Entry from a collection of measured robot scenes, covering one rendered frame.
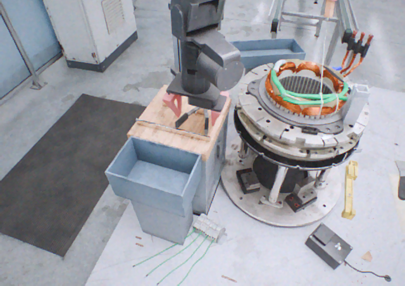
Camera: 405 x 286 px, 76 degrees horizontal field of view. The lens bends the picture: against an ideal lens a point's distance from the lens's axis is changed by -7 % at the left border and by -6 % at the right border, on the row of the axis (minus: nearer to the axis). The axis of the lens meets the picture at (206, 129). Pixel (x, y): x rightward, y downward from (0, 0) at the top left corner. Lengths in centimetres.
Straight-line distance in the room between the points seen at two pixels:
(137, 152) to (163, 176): 8
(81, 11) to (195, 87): 225
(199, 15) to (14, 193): 188
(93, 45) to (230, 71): 244
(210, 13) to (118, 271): 64
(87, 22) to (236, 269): 240
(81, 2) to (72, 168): 141
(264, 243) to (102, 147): 158
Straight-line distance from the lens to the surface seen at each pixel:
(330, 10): 61
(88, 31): 277
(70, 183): 201
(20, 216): 202
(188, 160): 60
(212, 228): 76
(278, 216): 82
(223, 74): 44
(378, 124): 125
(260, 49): 102
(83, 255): 173
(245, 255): 78
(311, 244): 80
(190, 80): 52
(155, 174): 65
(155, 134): 62
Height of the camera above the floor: 150
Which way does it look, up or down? 45 degrees down
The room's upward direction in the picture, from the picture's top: straight up
